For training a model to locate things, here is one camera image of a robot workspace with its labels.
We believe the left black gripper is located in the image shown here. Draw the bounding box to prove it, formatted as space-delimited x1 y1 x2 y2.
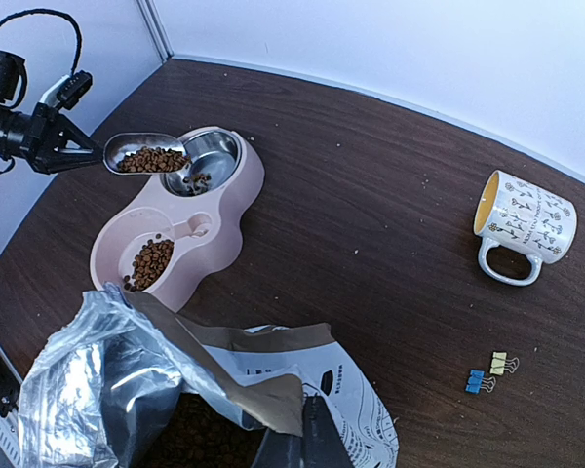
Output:
21 102 103 175

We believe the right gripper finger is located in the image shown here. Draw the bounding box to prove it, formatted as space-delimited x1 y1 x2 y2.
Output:
251 396 353 468

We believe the metal scoop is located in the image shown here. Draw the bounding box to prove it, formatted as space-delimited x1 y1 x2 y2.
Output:
102 133 192 176

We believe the pink double pet bowl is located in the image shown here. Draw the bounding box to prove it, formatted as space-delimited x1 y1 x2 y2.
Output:
90 127 265 312

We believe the blue binder clip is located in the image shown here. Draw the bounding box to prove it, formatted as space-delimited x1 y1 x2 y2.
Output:
465 370 496 395

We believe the yellow binder clip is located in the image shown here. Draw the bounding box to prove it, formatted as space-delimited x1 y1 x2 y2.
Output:
489 351 520 376

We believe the dog food bag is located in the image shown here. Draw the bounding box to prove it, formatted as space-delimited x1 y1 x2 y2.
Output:
19 284 399 467

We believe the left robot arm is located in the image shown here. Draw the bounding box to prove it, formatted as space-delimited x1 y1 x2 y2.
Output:
0 51 102 175

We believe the steel bowl insert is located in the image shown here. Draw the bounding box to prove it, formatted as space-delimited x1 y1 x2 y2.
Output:
161 130 241 197

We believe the patterned ceramic mug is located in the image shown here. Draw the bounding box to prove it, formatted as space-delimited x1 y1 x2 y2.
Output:
473 170 577 287

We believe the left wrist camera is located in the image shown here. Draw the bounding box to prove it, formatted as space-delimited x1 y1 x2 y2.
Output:
39 70 93 110

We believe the left black braided cable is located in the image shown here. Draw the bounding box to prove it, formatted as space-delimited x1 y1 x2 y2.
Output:
0 10 84 79

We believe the left aluminium frame post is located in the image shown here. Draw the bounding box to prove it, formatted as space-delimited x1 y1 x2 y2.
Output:
136 0 174 63

